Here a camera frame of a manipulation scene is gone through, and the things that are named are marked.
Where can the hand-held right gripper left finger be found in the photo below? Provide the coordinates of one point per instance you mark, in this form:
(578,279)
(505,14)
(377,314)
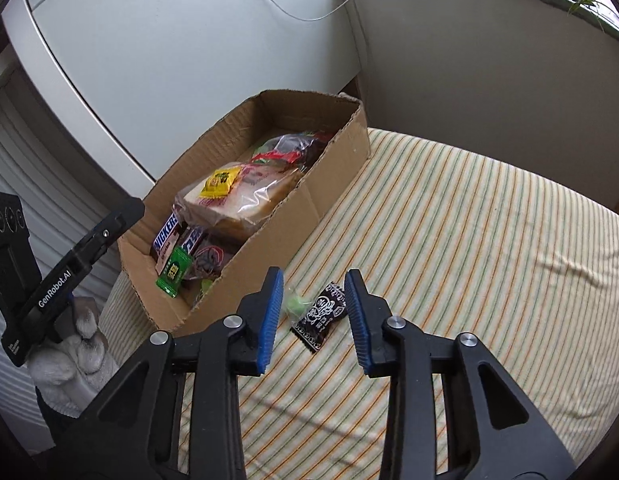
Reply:
(269,315)

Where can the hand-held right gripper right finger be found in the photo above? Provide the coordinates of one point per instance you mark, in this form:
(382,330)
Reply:
(357,320)

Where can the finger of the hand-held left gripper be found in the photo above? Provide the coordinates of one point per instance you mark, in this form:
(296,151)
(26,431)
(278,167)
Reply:
(109,230)

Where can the black snack packet white print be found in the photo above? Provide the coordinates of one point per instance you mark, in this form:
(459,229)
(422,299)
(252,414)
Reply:
(319,317)

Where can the brown chocolate bar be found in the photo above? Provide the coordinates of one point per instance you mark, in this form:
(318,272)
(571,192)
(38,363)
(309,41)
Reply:
(195,240)
(167,235)

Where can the green snack packet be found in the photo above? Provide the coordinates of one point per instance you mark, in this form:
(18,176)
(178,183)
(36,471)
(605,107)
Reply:
(173,272)

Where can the brown snack packet red print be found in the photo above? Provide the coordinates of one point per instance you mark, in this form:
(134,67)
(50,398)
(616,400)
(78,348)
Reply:
(209,260)

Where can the cardboard box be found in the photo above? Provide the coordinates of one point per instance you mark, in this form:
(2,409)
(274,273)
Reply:
(299,205)

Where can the yellow snack packet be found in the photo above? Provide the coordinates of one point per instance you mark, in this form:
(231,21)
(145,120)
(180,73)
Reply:
(219,182)

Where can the sliced bread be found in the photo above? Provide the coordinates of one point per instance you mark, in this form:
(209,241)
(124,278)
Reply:
(259,195)

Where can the clear bag of dark snacks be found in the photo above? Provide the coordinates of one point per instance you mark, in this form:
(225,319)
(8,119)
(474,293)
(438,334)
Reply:
(289,147)

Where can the small green candy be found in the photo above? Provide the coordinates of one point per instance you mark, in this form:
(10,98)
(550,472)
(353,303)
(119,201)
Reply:
(207,287)
(297,306)

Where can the white slatted door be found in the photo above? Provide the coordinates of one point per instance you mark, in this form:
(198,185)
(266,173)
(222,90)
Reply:
(39,170)

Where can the white wardrobe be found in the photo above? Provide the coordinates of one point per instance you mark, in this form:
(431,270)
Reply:
(164,35)

